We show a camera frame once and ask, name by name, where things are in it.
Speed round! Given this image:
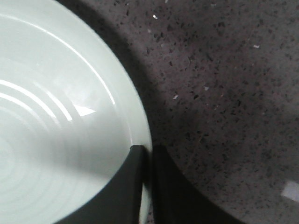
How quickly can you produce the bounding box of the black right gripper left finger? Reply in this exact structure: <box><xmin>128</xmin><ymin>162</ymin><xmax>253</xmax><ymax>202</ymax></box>
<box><xmin>58</xmin><ymin>145</ymin><xmax>147</xmax><ymax>224</ymax></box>

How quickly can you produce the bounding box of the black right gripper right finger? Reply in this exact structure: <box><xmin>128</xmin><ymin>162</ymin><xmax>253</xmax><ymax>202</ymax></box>
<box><xmin>152</xmin><ymin>145</ymin><xmax>241</xmax><ymax>224</ymax></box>

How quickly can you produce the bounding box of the light green round plate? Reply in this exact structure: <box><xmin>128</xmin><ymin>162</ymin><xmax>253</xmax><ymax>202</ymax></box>
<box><xmin>0</xmin><ymin>0</ymin><xmax>152</xmax><ymax>224</ymax></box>

